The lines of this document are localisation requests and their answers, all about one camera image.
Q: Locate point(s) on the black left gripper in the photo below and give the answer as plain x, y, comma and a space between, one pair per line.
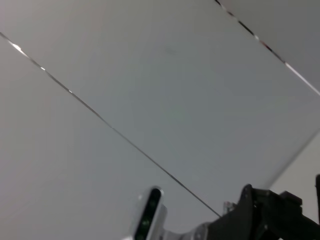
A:
250, 220

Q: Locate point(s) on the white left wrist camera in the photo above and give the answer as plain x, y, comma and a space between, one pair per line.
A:
150, 212

